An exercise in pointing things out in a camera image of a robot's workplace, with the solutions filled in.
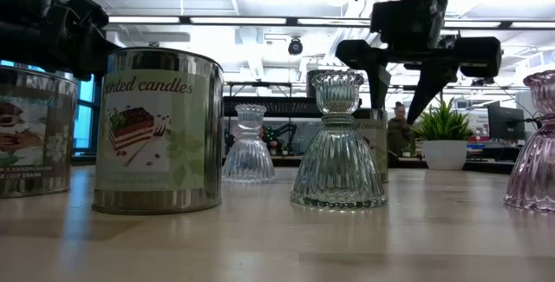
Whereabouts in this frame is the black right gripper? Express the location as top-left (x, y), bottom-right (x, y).
top-left (336, 0), bottom-right (503, 125)

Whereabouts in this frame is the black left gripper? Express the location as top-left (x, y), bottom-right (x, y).
top-left (0, 0), bottom-right (121, 82)

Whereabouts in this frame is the silver candle tin cake label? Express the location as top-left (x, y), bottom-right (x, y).
top-left (91, 46), bottom-right (225, 216)
top-left (354, 108), bottom-right (389, 184)

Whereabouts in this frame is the silver candle tin brown label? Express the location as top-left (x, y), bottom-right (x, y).
top-left (0, 63), bottom-right (78, 200)

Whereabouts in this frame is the green-tinted glass candlestick holder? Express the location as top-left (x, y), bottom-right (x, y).
top-left (290, 69), bottom-right (389, 211)

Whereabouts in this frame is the pink glass candlestick holder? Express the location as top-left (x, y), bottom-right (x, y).
top-left (504, 69), bottom-right (555, 213)

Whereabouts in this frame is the clear glass candlestick holder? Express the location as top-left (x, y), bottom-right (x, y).
top-left (222, 102), bottom-right (278, 186)

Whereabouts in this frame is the person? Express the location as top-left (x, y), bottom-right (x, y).
top-left (387, 102), bottom-right (416, 168)

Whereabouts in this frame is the black bar with light strips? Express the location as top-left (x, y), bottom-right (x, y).
top-left (106, 14), bottom-right (555, 30)

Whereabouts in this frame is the green plant in white pot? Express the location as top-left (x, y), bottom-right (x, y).
top-left (411, 97), bottom-right (474, 172)

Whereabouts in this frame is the black computer monitor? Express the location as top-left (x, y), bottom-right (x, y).
top-left (486, 101), bottom-right (526, 142)

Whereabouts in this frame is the black dome camera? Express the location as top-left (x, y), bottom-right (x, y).
top-left (287, 37), bottom-right (304, 56)

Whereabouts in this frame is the black background metal frame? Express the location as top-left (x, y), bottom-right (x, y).
top-left (225, 80), bottom-right (532, 109)

